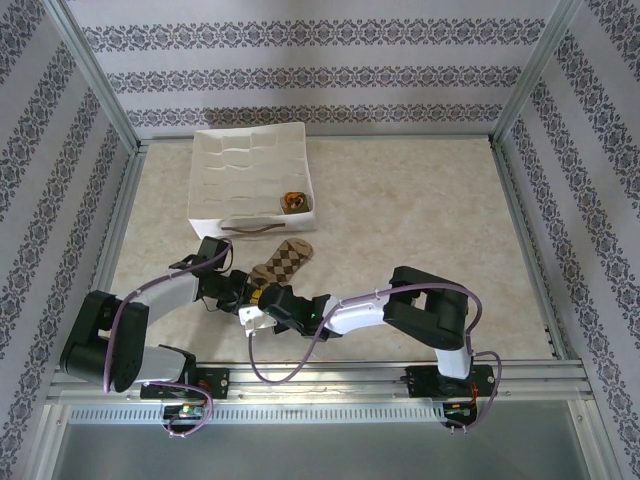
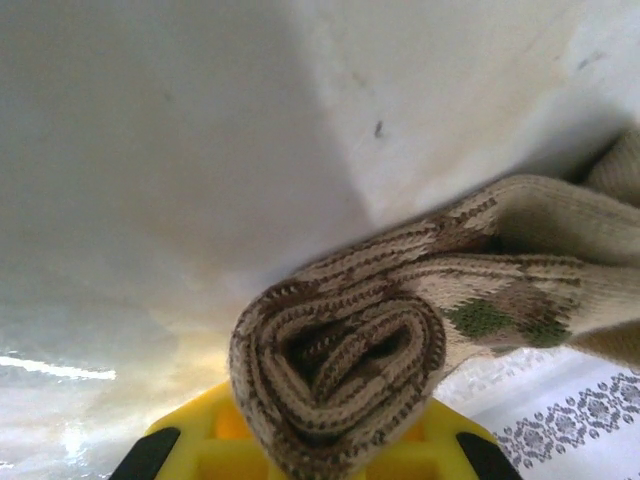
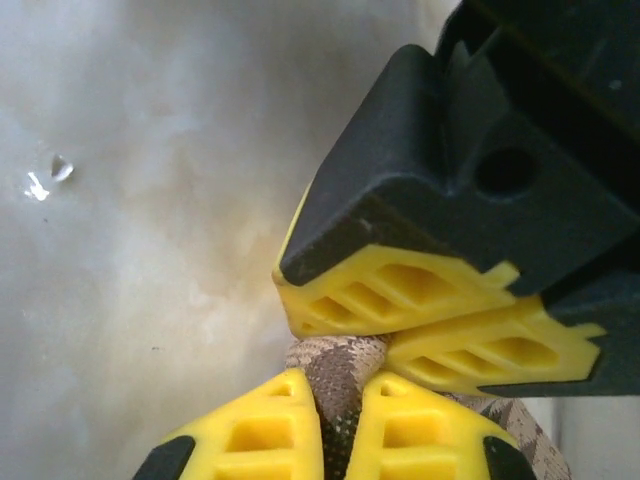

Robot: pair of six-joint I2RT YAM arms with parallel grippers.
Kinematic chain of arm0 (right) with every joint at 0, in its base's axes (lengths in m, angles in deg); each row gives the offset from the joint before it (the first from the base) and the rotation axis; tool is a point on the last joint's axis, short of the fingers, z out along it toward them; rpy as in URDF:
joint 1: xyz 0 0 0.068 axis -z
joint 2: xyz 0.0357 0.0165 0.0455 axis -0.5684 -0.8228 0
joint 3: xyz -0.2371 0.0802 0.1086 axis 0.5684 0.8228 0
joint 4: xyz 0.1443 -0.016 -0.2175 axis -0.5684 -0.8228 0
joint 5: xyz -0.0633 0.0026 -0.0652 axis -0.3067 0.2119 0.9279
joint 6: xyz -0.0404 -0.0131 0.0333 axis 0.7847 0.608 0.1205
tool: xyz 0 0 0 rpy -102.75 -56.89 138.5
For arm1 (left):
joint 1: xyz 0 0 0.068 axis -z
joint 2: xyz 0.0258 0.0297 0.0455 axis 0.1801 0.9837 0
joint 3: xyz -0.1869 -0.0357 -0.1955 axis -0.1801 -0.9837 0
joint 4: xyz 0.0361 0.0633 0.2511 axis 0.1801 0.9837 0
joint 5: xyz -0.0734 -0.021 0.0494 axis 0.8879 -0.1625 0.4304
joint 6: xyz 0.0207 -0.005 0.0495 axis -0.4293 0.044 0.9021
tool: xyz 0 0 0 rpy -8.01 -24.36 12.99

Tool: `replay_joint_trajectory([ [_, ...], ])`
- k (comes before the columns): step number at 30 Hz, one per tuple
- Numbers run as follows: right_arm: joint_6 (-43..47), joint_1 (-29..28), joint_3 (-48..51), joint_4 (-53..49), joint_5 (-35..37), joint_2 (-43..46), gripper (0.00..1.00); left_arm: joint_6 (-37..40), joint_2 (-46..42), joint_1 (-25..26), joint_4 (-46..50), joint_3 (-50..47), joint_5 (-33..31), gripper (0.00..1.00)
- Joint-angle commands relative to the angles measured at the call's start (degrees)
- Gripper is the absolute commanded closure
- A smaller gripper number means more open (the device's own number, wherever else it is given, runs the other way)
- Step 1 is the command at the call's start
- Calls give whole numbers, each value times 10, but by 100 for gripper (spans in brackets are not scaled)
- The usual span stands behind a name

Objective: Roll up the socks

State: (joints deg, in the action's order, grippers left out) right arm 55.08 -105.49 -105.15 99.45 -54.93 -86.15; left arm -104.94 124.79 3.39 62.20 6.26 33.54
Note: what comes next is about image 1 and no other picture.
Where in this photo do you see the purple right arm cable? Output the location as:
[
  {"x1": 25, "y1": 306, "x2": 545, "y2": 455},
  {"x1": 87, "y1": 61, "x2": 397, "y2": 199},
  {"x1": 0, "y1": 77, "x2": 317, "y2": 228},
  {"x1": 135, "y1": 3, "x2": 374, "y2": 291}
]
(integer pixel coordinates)
[{"x1": 247, "y1": 282, "x2": 503, "y2": 436}]

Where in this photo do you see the olive and orange sock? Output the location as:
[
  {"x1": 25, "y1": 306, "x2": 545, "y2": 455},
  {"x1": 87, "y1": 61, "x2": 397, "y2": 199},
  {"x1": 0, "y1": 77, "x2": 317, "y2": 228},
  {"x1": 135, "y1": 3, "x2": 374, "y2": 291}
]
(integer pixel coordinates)
[{"x1": 278, "y1": 188, "x2": 312, "y2": 216}]

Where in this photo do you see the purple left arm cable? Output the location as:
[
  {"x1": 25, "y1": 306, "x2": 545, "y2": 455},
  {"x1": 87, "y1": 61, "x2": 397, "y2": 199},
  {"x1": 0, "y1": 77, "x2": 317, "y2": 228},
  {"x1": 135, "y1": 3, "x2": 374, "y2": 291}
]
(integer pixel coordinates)
[{"x1": 102, "y1": 237, "x2": 235, "y2": 440}]

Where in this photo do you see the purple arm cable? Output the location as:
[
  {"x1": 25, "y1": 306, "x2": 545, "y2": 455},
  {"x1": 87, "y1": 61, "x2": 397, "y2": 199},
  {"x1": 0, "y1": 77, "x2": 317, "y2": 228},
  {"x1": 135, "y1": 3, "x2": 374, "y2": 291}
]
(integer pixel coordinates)
[
  {"x1": 102, "y1": 237, "x2": 235, "y2": 440},
  {"x1": 247, "y1": 282, "x2": 503, "y2": 436}
]

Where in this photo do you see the aluminium rear rail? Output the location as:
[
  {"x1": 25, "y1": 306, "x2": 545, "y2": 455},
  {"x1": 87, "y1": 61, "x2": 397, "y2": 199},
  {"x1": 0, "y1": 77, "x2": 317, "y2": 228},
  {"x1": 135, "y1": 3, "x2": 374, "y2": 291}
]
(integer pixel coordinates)
[{"x1": 137, "y1": 132, "x2": 496, "y2": 146}]

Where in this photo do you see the slotted grey cable duct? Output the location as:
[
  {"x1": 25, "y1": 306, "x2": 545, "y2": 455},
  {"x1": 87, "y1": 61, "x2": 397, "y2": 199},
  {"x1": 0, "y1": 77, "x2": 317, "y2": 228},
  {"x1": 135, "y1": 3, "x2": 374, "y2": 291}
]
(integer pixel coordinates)
[{"x1": 67, "y1": 402, "x2": 451, "y2": 425}]

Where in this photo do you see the brown box handle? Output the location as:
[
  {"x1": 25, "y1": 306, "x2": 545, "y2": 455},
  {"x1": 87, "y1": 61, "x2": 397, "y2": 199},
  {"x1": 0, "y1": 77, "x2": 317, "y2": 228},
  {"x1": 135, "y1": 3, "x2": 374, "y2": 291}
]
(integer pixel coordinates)
[{"x1": 221, "y1": 221, "x2": 286, "y2": 234}]

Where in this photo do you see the grey metal panel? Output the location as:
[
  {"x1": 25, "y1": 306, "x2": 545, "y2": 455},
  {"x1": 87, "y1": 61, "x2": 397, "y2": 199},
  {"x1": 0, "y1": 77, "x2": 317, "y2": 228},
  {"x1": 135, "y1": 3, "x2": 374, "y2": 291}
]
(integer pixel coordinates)
[{"x1": 49, "y1": 422, "x2": 596, "y2": 480}]

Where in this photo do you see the aluminium side rail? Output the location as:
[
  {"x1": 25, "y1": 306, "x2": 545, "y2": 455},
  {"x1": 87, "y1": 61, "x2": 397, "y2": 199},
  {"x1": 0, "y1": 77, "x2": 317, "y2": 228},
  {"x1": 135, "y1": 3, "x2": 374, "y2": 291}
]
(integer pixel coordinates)
[
  {"x1": 492, "y1": 142, "x2": 571, "y2": 361},
  {"x1": 72, "y1": 144, "x2": 149, "y2": 364}
]

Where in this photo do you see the white fabric organizer box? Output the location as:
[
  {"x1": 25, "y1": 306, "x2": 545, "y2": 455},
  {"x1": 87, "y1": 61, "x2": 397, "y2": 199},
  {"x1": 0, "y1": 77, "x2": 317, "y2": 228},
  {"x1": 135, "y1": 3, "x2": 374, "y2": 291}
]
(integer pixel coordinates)
[{"x1": 187, "y1": 122, "x2": 319, "y2": 242}]

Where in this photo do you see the aluminium frame post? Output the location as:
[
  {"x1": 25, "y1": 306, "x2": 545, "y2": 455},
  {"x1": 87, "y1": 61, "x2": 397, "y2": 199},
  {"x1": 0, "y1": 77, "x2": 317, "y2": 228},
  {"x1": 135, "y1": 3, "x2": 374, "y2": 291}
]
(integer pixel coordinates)
[
  {"x1": 47, "y1": 0, "x2": 146, "y2": 154},
  {"x1": 489, "y1": 0, "x2": 589, "y2": 149}
]

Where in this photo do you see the brown argyle sock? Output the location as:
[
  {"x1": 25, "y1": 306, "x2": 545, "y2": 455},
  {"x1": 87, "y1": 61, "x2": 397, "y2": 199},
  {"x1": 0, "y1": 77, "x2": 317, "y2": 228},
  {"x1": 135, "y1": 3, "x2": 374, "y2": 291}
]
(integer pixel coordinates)
[{"x1": 248, "y1": 238, "x2": 317, "y2": 294}]

